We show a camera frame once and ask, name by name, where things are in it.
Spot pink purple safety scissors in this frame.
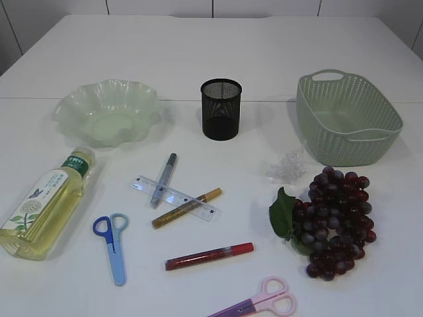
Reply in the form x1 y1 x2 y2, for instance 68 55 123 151
211 276 297 317

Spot red glitter marker pen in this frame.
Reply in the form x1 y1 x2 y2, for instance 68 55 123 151
165 242 254 271

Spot purple artificial grape bunch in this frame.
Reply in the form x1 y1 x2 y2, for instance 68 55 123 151
269 166 377 281

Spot black mesh pen holder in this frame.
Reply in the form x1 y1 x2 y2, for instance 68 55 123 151
200 78 242 141

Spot gold glitter marker pen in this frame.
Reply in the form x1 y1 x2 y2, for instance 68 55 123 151
151 188 222 229

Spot green ruffled glass plate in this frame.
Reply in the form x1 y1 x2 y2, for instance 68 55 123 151
53 79 163 148

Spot clear plastic ruler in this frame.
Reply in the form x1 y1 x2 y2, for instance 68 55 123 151
131 175 221 222

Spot blue safety scissors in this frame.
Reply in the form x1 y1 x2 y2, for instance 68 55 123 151
93 213 129 287

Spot green plastic woven basket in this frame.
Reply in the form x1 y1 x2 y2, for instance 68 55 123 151
296 69 403 167

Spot yellow tea drink bottle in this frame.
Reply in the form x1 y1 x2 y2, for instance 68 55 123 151
1 147 95 260

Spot clear plastic sheet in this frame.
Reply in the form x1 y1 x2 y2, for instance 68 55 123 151
265 149 306 184

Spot silver glitter marker pen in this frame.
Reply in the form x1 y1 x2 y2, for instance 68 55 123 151
150 153 177 209

